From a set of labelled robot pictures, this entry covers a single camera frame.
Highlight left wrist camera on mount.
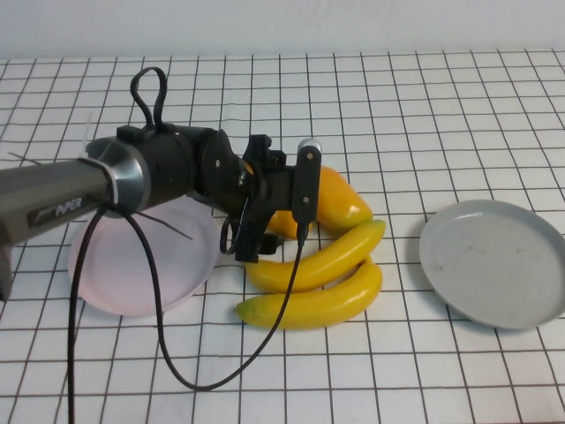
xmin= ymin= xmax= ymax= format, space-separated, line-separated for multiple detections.
xmin=290 ymin=137 xmax=326 ymax=242

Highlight black zip tie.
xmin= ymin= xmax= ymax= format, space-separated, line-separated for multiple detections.
xmin=131 ymin=209 xmax=194 ymax=242

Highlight white grid tablecloth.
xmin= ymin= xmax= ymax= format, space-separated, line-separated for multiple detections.
xmin=0 ymin=50 xmax=565 ymax=424

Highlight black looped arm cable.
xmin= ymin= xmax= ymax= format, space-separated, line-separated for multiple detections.
xmin=131 ymin=65 xmax=170 ymax=133

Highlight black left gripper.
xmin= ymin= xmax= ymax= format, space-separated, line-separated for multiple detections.
xmin=235 ymin=133 xmax=301 ymax=262

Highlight small black wire loop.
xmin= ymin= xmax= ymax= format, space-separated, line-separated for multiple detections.
xmin=219 ymin=216 xmax=237 ymax=256

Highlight long black camera cable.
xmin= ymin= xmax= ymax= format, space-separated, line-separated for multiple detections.
xmin=65 ymin=201 xmax=310 ymax=424

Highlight yellow banana with thin stem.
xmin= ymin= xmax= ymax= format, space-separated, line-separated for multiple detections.
xmin=244 ymin=219 xmax=387 ymax=294

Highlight pink round plate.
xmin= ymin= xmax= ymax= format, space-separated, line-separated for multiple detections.
xmin=68 ymin=193 xmax=221 ymax=317

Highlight orange-tipped yellow mango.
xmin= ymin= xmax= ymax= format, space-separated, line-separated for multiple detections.
xmin=315 ymin=165 xmax=374 ymax=233

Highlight grey round plate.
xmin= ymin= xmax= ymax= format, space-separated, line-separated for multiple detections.
xmin=418 ymin=199 xmax=565 ymax=330

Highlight yellow banana with green tip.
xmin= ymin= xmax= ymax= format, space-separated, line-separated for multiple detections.
xmin=234 ymin=258 xmax=384 ymax=331

